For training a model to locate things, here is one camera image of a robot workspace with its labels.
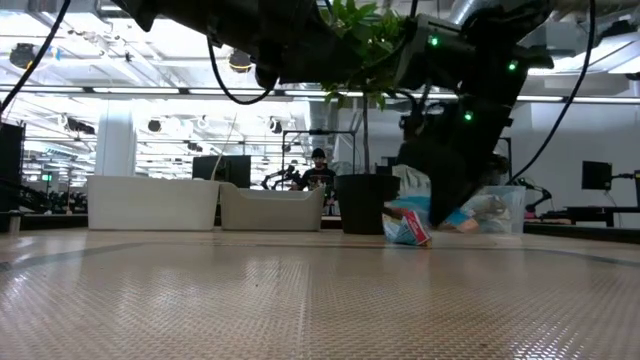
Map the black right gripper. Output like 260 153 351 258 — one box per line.
397 97 514 227

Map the blue granola bar wrapper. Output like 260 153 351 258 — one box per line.
385 195 432 217

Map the black monitor on arm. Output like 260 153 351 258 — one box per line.
581 160 640 209

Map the blue white red granola bar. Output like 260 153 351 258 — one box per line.
382 209 433 248

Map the grey cloth cover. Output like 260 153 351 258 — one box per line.
392 163 432 198

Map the clear plastic bin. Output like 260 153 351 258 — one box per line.
462 185 528 236

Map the black plant pot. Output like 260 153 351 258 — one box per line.
333 173 402 236

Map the person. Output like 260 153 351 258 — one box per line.
291 147 338 214

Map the black workbench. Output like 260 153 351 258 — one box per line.
538 204 640 227

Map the white bin with curved rim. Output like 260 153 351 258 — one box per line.
218 181 328 232

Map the green leafy potted tree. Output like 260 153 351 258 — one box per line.
319 0 417 176

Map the beige mesh table mat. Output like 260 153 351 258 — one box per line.
0 239 640 360

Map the black computer monitor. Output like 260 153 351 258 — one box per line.
192 155 252 190

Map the large white plastic bin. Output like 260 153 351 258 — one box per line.
86 174 222 232

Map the white pillar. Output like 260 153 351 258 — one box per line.
94 112 138 177

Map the black cabinet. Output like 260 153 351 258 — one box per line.
0 122 27 214

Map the small grey container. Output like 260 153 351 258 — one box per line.
0 209 23 236

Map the black background rig frame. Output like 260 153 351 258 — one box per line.
281 128 358 177

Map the long black arm cable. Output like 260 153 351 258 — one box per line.
0 0 72 115
508 0 597 185

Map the black gripper loop cable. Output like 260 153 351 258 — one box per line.
206 36 275 107

